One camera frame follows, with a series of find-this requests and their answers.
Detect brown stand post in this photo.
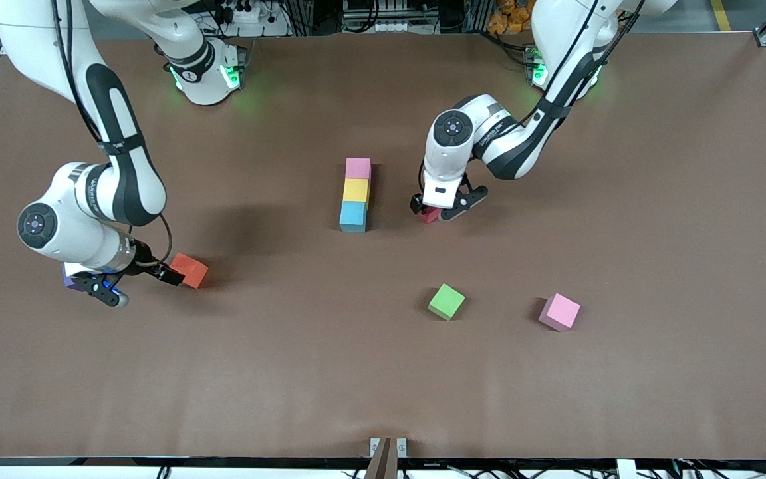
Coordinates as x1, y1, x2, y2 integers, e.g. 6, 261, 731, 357
364, 437, 394, 479

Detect long white power strip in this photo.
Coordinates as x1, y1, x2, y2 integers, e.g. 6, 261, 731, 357
343, 0, 437, 34

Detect bag of orange items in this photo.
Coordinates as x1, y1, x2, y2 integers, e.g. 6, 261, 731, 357
489, 0, 535, 35

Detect grey metal clamp bracket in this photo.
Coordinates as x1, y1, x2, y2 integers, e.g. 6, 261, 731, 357
370, 437, 408, 458

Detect orange foam cube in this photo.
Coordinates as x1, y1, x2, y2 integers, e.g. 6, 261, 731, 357
170, 253, 209, 289

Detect tangled black cables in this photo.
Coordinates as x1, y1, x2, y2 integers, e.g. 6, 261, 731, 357
669, 449, 766, 479

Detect brown table cover sheet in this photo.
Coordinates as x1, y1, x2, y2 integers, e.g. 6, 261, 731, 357
0, 33, 766, 460

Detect green foam cube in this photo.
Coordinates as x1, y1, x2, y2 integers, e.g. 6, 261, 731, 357
428, 283, 465, 321

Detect white power strip with plugs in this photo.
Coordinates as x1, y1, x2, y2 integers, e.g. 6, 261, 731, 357
213, 0, 272, 26

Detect blue foam cube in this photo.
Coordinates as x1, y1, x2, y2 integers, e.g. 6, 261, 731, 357
340, 201, 368, 234

